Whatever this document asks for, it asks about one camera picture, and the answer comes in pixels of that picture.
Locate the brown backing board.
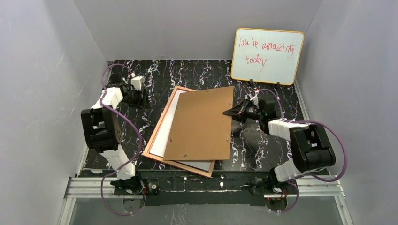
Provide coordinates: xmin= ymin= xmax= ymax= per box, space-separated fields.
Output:
xmin=163 ymin=86 xmax=234 ymax=161

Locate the sky and sea photo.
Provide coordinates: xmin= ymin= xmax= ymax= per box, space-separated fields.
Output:
xmin=149 ymin=88 xmax=212 ymax=172

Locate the pink wooden photo frame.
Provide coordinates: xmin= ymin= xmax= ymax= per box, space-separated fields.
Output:
xmin=142 ymin=86 xmax=215 ymax=178

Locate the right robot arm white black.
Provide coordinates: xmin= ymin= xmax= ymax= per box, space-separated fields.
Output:
xmin=223 ymin=97 xmax=336 ymax=184

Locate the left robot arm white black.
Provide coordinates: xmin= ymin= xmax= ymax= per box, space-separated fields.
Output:
xmin=80 ymin=80 xmax=149 ymax=180

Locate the whiteboard with red writing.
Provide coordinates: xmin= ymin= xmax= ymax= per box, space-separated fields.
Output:
xmin=230 ymin=28 xmax=305 ymax=85

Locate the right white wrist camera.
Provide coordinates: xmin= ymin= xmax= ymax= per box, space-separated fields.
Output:
xmin=248 ymin=90 xmax=259 ymax=106

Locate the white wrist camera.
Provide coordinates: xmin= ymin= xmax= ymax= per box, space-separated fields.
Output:
xmin=248 ymin=90 xmax=259 ymax=106
xmin=130 ymin=74 xmax=145 ymax=90

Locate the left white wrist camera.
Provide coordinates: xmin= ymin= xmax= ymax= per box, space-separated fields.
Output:
xmin=130 ymin=74 xmax=145 ymax=90

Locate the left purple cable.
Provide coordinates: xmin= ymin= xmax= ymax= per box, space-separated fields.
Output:
xmin=100 ymin=63 xmax=147 ymax=216

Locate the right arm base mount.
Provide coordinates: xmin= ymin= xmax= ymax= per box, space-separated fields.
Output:
xmin=249 ymin=179 xmax=298 ymax=198

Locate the aluminium rail at front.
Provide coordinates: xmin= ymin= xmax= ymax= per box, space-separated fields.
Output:
xmin=64 ymin=174 xmax=345 ymax=198

